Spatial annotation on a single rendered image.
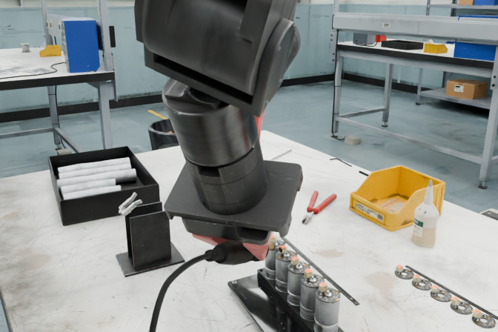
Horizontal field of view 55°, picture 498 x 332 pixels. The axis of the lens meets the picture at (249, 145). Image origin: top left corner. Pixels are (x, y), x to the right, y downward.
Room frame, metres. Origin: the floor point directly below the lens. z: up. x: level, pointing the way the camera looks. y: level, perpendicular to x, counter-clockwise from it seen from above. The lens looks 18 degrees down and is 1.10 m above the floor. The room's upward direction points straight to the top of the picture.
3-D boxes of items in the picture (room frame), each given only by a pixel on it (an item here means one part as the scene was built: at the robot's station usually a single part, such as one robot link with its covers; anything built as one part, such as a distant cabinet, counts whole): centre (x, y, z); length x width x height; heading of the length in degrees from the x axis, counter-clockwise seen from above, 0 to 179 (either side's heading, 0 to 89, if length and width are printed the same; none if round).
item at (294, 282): (0.46, -0.06, 0.79); 0.02 x 0.02 x 0.05
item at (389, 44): (3.35, -1.06, 0.77); 0.24 x 0.16 x 0.04; 29
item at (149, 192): (0.82, 0.28, 0.77); 0.24 x 0.16 x 0.04; 26
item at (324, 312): (0.41, -0.08, 0.79); 0.02 x 0.02 x 0.05
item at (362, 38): (3.63, -0.86, 0.80); 0.15 x 0.12 x 0.10; 143
